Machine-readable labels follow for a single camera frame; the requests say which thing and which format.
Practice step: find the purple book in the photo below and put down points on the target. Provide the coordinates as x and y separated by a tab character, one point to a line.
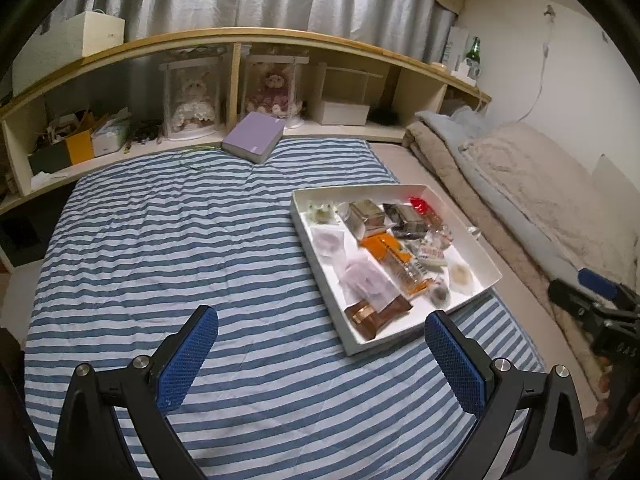
254	137

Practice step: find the beige donut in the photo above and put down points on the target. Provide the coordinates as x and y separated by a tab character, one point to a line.
461	279

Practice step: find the orange snack packet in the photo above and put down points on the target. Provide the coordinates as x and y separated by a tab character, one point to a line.
398	263

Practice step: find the green glass bottle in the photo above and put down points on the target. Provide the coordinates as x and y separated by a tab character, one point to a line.
472	59

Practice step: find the dark foil biscuit pack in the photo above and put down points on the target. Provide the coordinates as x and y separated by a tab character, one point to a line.
408	223

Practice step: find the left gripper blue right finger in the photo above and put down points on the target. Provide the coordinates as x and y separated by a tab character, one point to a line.
552	443

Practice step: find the brown chocolate wafer packet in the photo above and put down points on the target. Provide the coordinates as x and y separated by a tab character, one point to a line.
368	322

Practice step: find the purple donut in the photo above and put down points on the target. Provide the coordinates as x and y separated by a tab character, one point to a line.
328	243

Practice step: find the grey curtain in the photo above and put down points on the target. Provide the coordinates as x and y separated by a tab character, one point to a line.
417	28

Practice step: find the tissue box on shelf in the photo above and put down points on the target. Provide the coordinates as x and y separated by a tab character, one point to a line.
110	137

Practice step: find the doll in clear case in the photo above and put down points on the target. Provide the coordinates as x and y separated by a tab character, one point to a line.
271	86
191	97

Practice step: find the small white box in shelf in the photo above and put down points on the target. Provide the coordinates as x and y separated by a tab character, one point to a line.
340	113

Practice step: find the white red patterned snack packet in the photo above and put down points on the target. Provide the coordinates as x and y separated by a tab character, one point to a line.
427	253

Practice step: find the clear pack brown cake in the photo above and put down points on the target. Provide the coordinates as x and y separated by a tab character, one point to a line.
364	218

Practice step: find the yellow box on shelf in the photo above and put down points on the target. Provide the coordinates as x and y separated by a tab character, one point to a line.
79	147

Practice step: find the green white small snack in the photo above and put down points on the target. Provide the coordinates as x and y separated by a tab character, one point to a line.
324	214

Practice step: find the doll in clear case right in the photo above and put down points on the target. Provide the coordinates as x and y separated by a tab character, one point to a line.
271	86

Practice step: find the blue white striped bedsheet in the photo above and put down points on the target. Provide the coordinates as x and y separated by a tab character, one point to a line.
141	244

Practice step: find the person's hand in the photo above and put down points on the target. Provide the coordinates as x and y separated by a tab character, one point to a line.
605	386

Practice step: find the doll in clear case left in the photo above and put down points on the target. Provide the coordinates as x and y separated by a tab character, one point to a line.
191	97

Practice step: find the beige fleece blanket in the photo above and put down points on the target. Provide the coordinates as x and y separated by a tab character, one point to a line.
611	245

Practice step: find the white shallow box tray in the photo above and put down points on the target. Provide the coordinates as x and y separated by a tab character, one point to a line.
453	238

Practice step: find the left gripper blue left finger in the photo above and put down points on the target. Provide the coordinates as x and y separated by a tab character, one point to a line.
89	443

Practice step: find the small grey candy wrapper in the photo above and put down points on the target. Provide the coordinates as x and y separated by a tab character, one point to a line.
438	294

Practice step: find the pink donut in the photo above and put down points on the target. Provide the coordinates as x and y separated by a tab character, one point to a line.
360	274

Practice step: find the light blue quilt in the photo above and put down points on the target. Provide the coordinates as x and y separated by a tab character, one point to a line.
513	185

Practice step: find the white storage box on shelf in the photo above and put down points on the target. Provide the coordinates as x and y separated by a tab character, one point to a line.
78	37

